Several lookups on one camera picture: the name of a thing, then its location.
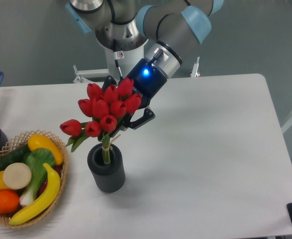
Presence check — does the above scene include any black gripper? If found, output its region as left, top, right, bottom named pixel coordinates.
left=101, top=58, right=167, bottom=131

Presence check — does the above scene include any red tulip bouquet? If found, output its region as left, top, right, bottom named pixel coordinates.
left=60, top=77, right=142, bottom=164

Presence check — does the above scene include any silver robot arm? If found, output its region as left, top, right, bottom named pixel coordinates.
left=65, top=0, right=223, bottom=130

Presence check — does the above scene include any dark grey ribbed vase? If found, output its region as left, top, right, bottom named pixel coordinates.
left=87, top=143, right=125, bottom=193

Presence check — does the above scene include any left table clamp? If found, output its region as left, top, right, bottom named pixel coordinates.
left=73, top=65, right=84, bottom=83

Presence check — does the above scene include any table clamp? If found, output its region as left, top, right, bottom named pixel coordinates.
left=73, top=65, right=84, bottom=83
left=191, top=56, right=200, bottom=78

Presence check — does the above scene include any right table clamp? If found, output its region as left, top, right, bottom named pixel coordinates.
left=191, top=56, right=200, bottom=78

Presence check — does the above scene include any yellow squash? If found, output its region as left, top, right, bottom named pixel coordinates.
left=27, top=134, right=64, bottom=166

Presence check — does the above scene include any green bok choy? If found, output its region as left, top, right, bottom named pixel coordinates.
left=20, top=148, right=55, bottom=207

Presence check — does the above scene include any yellow banana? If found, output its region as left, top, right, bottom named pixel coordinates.
left=8, top=163, right=61, bottom=226

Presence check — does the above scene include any woven wicker basket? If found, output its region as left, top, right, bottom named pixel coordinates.
left=0, top=130, right=69, bottom=229

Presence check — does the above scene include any red fruit in basket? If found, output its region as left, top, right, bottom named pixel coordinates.
left=37, top=165, right=63, bottom=197

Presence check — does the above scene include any green cucumber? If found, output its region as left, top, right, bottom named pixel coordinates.
left=0, top=144, right=30, bottom=171

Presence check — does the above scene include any beige round disc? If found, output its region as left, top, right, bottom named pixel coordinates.
left=2, top=163, right=32, bottom=190

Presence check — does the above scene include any orange fruit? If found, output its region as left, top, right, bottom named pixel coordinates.
left=0, top=190, right=19, bottom=214

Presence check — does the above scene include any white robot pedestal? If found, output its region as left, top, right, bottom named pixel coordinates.
left=78, top=44, right=145, bottom=83

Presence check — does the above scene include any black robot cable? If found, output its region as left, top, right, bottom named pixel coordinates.
left=112, top=39, right=125, bottom=82

